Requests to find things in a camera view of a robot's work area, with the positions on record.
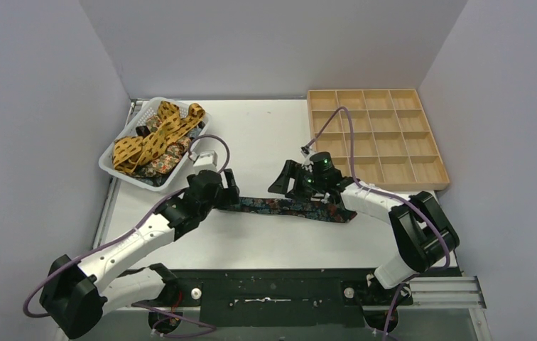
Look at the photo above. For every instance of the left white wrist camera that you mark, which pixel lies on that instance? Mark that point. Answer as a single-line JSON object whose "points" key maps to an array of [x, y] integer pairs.
{"points": [[204, 161]]}

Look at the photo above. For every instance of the white plastic basket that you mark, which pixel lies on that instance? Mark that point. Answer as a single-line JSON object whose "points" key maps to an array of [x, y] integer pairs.
{"points": [[159, 184]]}

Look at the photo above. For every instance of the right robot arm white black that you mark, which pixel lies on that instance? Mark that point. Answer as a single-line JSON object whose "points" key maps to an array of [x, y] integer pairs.
{"points": [[422, 231]]}

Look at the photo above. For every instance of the wooden compartment tray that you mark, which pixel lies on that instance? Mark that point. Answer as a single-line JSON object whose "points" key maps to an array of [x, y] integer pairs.
{"points": [[380, 135]]}

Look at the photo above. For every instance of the dark floral tie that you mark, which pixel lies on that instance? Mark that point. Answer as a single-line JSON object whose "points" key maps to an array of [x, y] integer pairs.
{"points": [[313, 210]]}

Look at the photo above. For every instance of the yellow patterned tie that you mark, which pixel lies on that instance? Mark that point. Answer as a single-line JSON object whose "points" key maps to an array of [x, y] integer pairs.
{"points": [[127, 149]]}

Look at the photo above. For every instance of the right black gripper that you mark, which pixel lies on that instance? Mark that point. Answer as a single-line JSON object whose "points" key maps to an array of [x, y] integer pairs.
{"points": [[294, 170]]}

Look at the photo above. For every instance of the beige floral tie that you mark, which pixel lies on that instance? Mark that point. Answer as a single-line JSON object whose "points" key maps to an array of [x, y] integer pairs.
{"points": [[165, 146]]}

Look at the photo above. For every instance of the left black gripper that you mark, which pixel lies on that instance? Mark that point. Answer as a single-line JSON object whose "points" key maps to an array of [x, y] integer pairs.
{"points": [[226, 189]]}

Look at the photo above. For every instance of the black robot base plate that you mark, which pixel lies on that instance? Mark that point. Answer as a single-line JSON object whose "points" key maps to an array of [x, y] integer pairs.
{"points": [[280, 298]]}

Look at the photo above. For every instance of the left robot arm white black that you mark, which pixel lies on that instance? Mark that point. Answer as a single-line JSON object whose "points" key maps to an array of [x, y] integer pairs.
{"points": [[72, 294]]}

